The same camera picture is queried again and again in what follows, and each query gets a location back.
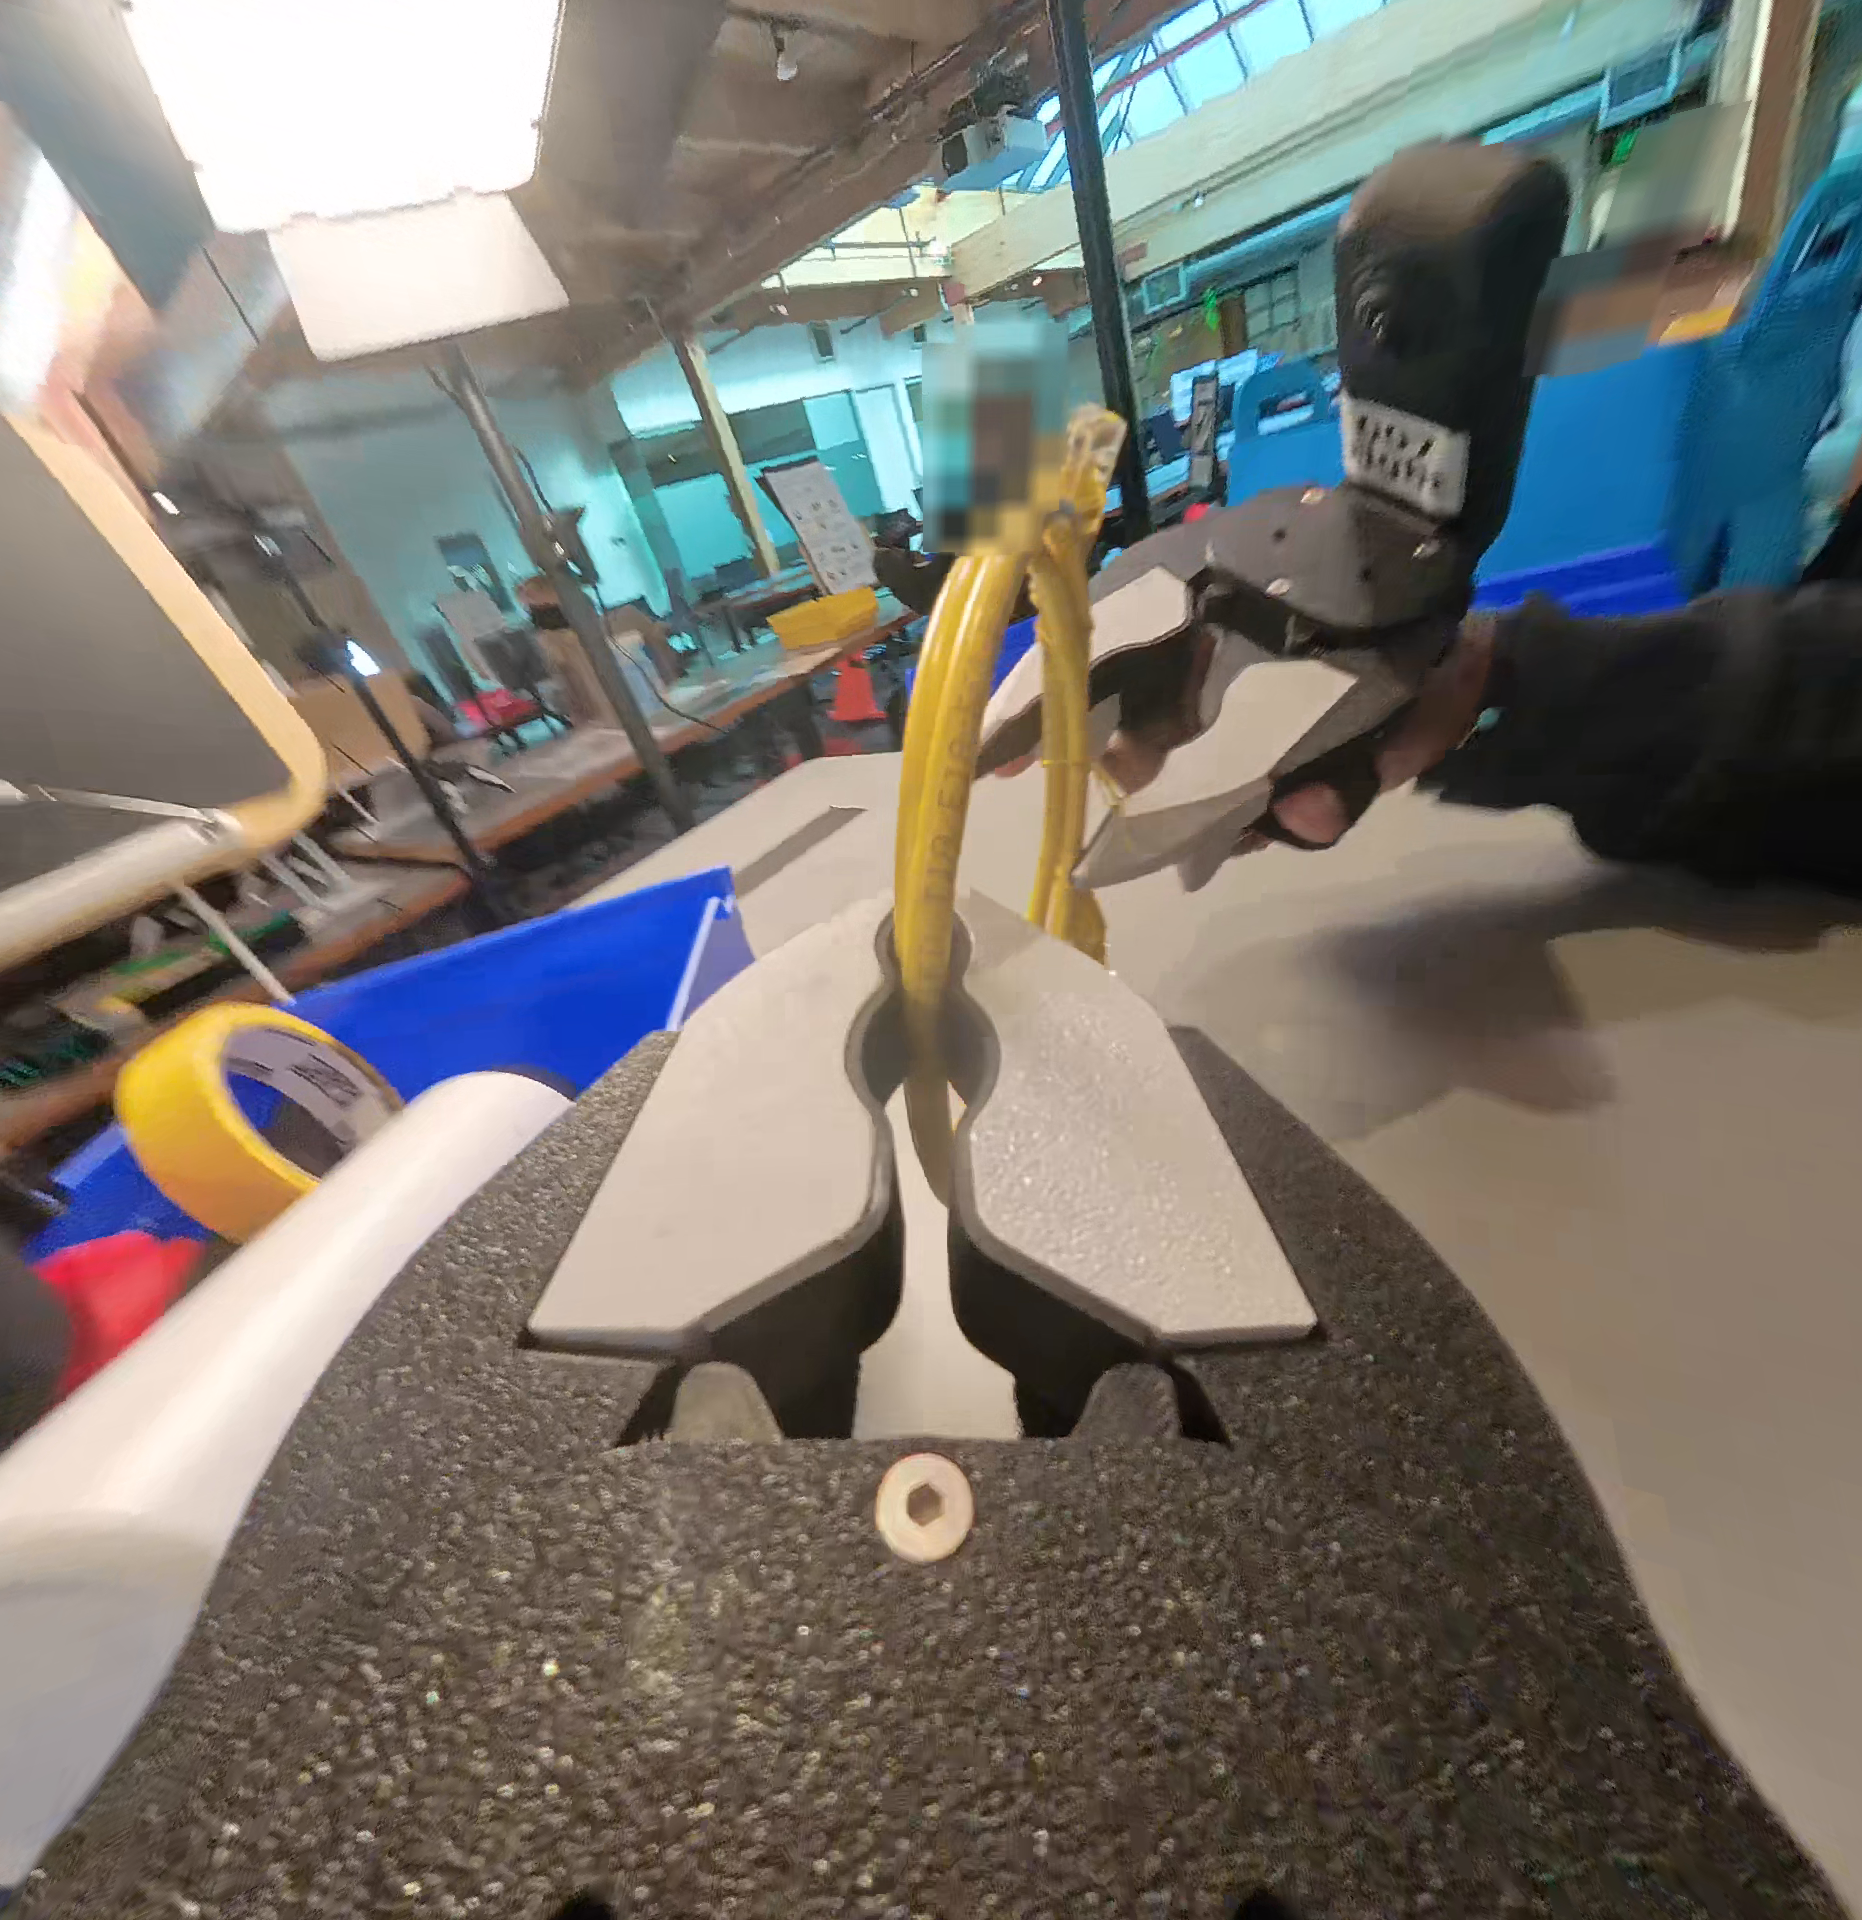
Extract black board with tan rim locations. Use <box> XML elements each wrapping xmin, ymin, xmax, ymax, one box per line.
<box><xmin>0</xmin><ymin>373</ymin><xmax>333</xmax><ymax>983</ymax></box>

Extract yellow network cable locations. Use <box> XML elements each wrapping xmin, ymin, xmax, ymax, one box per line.
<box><xmin>889</xmin><ymin>404</ymin><xmax>1131</xmax><ymax>1201</ymax></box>

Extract white instruction sign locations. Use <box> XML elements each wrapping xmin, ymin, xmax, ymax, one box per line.
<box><xmin>759</xmin><ymin>458</ymin><xmax>879</xmax><ymax>598</ymax></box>

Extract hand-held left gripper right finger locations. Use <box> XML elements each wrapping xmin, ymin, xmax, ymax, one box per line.
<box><xmin>945</xmin><ymin>887</ymin><xmax>1321</xmax><ymax>1403</ymax></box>

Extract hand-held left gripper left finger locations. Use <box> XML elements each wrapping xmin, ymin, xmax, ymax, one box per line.
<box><xmin>521</xmin><ymin>896</ymin><xmax>905</xmax><ymax>1403</ymax></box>

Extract person's right hand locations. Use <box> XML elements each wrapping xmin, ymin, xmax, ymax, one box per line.
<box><xmin>1101</xmin><ymin>617</ymin><xmax>1499</xmax><ymax>853</ymax></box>

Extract grey metal pole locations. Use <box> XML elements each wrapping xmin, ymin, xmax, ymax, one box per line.
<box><xmin>432</xmin><ymin>342</ymin><xmax>699</xmax><ymax>833</ymax></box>

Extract white bottle with black lid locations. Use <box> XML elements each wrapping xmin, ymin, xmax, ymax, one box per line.
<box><xmin>0</xmin><ymin>1068</ymin><xmax>576</xmax><ymax>1889</ymax></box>

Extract long wooden table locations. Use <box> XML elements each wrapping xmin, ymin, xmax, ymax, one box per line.
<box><xmin>321</xmin><ymin>636</ymin><xmax>873</xmax><ymax>880</ymax></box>

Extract yellow plastic bin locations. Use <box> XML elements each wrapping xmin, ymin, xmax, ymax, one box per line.
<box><xmin>761</xmin><ymin>584</ymin><xmax>884</xmax><ymax>651</ymax></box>

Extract yellow tape roll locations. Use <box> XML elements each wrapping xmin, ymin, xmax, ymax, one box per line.
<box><xmin>113</xmin><ymin>999</ymin><xmax>408</xmax><ymax>1248</ymax></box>

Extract large blue container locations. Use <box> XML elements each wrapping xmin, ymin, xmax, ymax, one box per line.
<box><xmin>1228</xmin><ymin>352</ymin><xmax>1689</xmax><ymax>617</ymax></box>

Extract blue plastic bin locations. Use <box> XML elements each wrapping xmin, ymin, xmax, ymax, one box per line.
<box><xmin>22</xmin><ymin>863</ymin><xmax>755</xmax><ymax>1269</ymax></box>

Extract person's right forearm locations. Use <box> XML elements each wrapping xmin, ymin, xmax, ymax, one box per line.
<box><xmin>1432</xmin><ymin>584</ymin><xmax>1862</xmax><ymax>905</ymax></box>

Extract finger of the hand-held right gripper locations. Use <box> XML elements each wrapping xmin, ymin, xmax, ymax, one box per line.
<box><xmin>1065</xmin><ymin>656</ymin><xmax>1415</xmax><ymax>894</ymax></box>
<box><xmin>976</xmin><ymin>564</ymin><xmax>1199</xmax><ymax>779</ymax></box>

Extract black metal pole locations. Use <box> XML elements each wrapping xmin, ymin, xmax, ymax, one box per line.
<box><xmin>1048</xmin><ymin>0</ymin><xmax>1155</xmax><ymax>528</ymax></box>

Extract bright softbox light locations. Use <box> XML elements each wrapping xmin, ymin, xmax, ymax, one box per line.
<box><xmin>111</xmin><ymin>0</ymin><xmax>573</xmax><ymax>365</ymax></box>

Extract red plastic block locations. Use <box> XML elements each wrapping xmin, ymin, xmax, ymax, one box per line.
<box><xmin>30</xmin><ymin>1229</ymin><xmax>210</xmax><ymax>1400</ymax></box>

